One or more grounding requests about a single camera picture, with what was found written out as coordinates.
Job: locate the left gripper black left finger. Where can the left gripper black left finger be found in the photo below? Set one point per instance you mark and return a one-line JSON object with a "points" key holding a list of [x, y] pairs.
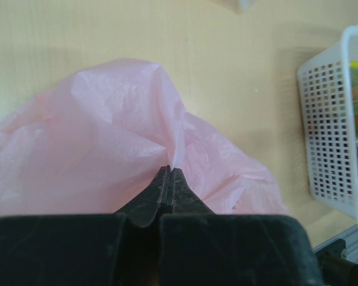
{"points": [[79, 249]]}

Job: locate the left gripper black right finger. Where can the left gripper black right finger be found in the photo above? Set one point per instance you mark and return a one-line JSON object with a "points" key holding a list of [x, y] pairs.
{"points": [[211, 249]]}

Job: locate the pink plastic bag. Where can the pink plastic bag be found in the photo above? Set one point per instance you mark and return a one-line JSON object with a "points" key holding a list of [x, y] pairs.
{"points": [[97, 139]]}

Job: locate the white plastic basket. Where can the white plastic basket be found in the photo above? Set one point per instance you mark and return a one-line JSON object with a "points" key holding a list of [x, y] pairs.
{"points": [[328, 116]]}

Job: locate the aluminium front rail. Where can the aluminium front rail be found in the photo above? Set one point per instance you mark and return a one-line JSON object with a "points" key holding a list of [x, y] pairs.
{"points": [[338, 258]]}

